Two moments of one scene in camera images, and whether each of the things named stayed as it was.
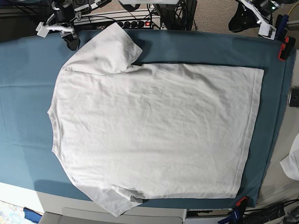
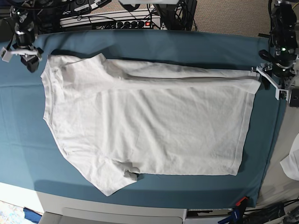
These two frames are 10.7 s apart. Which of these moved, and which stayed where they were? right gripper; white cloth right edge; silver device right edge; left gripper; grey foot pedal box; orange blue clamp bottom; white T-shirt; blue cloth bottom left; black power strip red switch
Moved: white T-shirt; right gripper; left gripper
Stayed: black power strip red switch; orange blue clamp bottom; silver device right edge; grey foot pedal box; white cloth right edge; blue cloth bottom left
